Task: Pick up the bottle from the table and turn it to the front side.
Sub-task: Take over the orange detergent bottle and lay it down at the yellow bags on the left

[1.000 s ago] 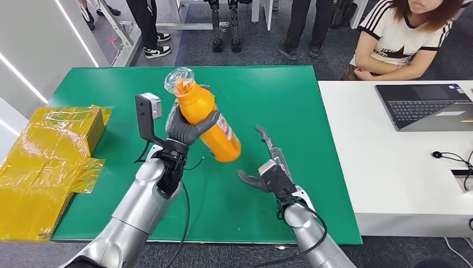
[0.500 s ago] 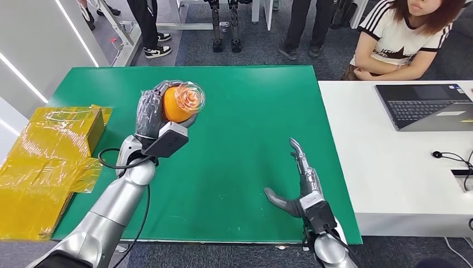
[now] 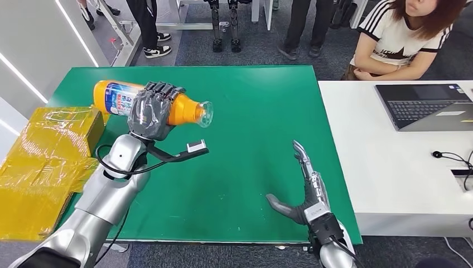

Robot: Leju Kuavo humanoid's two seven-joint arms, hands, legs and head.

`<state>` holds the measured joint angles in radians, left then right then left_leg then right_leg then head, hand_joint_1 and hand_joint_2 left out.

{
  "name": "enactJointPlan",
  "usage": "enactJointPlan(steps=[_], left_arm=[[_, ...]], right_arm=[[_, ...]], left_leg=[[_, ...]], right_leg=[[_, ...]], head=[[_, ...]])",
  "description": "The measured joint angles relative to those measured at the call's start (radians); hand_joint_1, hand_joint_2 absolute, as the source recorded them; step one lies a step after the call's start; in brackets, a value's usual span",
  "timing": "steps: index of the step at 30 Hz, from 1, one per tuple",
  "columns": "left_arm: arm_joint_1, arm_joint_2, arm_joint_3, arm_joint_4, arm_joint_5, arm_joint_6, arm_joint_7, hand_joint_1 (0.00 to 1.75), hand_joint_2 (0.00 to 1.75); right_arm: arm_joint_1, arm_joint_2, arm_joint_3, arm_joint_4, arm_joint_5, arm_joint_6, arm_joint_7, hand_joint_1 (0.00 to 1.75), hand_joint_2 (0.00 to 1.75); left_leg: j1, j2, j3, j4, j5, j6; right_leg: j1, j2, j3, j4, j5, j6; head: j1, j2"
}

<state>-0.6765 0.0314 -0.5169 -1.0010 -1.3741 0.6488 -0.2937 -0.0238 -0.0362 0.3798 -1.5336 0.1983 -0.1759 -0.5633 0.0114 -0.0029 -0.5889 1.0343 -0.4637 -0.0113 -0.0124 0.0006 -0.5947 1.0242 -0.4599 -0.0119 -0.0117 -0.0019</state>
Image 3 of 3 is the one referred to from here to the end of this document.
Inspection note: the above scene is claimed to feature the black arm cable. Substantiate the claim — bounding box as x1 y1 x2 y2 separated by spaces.
328 236 356 268
94 143 171 267

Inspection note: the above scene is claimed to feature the orange plastic bottle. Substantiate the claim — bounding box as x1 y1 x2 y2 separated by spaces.
93 79 214 129

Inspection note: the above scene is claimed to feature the white table frame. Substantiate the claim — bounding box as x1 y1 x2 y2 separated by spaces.
157 0 274 32

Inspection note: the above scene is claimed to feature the seated person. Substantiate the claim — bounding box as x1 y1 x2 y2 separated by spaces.
341 0 469 82

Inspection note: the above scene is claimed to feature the grey metal stand frame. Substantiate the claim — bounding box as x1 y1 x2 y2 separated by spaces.
96 0 143 68

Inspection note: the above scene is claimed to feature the black cable with round puck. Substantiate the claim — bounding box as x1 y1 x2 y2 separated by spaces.
432 151 473 192

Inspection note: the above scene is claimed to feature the person in black-white sneakers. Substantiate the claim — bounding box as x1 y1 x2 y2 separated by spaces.
126 0 173 60

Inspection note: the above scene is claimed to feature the person at room edge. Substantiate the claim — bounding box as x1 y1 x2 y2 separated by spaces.
76 0 122 31

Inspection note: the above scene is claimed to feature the yellow taped cardboard box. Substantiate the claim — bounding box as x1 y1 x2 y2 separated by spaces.
0 106 111 242

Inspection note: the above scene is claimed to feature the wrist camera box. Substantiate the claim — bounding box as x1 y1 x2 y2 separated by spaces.
303 204 332 225
147 139 210 164

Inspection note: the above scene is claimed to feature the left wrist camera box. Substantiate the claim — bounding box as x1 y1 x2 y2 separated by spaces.
147 139 210 164

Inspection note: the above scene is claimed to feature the person in dark shoes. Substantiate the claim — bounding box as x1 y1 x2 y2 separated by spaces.
278 0 336 61

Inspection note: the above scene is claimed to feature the white desk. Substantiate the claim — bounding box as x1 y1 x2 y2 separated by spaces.
318 80 473 238

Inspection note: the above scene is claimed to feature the black humanoid robot leg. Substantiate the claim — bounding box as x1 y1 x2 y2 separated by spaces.
204 0 225 53
227 0 243 53

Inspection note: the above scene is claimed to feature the white floor cable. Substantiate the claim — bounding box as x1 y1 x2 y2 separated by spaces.
444 237 473 268

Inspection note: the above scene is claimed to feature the green table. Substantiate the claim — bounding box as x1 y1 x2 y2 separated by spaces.
48 65 364 246

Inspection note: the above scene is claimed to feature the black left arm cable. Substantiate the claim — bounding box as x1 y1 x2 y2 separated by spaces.
94 143 171 267

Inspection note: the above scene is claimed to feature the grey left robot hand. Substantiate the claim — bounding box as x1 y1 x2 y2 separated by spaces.
127 81 187 142

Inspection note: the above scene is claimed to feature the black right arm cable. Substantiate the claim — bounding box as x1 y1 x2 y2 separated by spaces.
328 236 356 268

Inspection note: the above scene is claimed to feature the dark grey laptop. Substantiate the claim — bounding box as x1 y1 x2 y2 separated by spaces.
375 84 473 132

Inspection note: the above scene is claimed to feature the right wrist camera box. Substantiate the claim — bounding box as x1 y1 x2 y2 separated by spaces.
303 204 332 225

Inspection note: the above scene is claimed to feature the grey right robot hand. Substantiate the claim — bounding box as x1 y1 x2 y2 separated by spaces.
266 140 332 226

